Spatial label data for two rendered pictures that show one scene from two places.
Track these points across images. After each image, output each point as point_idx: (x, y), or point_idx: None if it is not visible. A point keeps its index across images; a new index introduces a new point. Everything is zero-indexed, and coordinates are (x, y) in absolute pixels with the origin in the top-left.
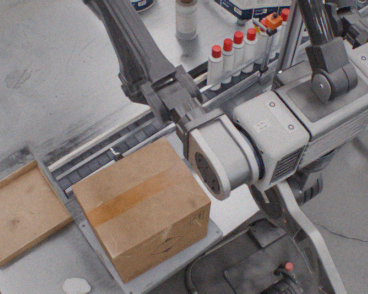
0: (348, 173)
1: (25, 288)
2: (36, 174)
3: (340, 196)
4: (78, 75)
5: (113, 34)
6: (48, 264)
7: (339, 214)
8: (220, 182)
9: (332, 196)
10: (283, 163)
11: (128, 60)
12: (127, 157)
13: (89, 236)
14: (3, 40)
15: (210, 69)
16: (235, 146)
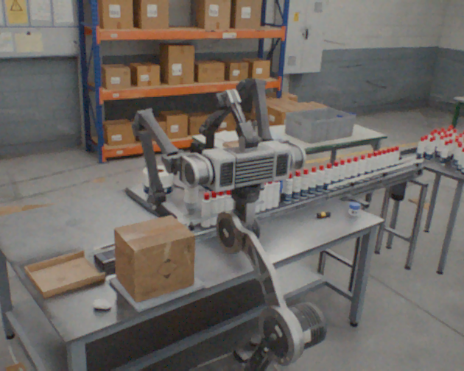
0: (323, 342)
1: (62, 308)
2: (82, 260)
3: (317, 356)
4: (117, 223)
5: (148, 157)
6: (83, 297)
7: (317, 368)
8: (194, 169)
9: (310, 355)
10: (224, 171)
11: (155, 176)
12: (149, 220)
13: (116, 283)
14: (65, 206)
15: (202, 209)
16: (202, 160)
